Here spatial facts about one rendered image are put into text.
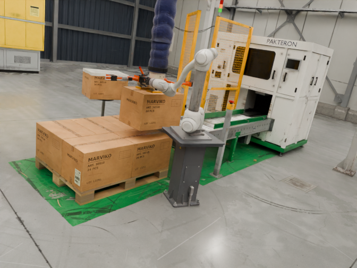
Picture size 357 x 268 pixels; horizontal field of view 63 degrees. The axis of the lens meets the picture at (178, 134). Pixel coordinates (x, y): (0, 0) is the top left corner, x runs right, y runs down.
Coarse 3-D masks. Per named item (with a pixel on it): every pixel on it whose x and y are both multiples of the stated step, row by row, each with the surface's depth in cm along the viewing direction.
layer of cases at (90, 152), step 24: (72, 120) 350; (96, 120) 366; (48, 144) 310; (72, 144) 279; (96, 144) 289; (120, 144) 299; (144, 144) 319; (168, 144) 350; (72, 168) 281; (96, 168) 279; (120, 168) 303; (144, 168) 331
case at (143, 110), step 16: (128, 96) 318; (144, 96) 300; (160, 96) 315; (176, 96) 332; (128, 112) 321; (144, 112) 307; (160, 112) 323; (176, 112) 341; (144, 128) 314; (160, 128) 331
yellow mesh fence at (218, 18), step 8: (216, 24) 444; (224, 24) 458; (232, 24) 473; (240, 24) 489; (216, 32) 446; (224, 32) 465; (216, 40) 453; (232, 40) 488; (248, 40) 525; (248, 48) 529; (208, 72) 464; (232, 72) 518; (240, 72) 543; (208, 80) 470; (216, 80) 490; (224, 80) 507; (240, 80) 545; (216, 88) 495; (224, 88) 514; (232, 88) 533; (232, 96) 544; (200, 104) 482; (208, 104) 494
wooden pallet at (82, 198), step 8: (40, 160) 328; (40, 168) 335; (48, 168) 316; (56, 176) 306; (136, 176) 325; (152, 176) 359; (160, 176) 357; (56, 184) 308; (64, 184) 309; (112, 184) 301; (120, 184) 322; (128, 184) 319; (136, 184) 333; (144, 184) 340; (80, 192) 276; (88, 192) 281; (104, 192) 305; (112, 192) 307; (80, 200) 278; (88, 200) 284
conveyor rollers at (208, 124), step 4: (220, 116) 499; (224, 116) 504; (232, 116) 514; (236, 116) 519; (240, 116) 524; (244, 116) 530; (248, 116) 535; (180, 120) 430; (204, 120) 455; (208, 120) 461; (212, 120) 466; (216, 120) 472; (220, 120) 477; (232, 120) 485; (180, 124) 407; (204, 124) 433; (208, 124) 439; (212, 124) 436; (204, 128) 412; (208, 128) 417; (212, 128) 423
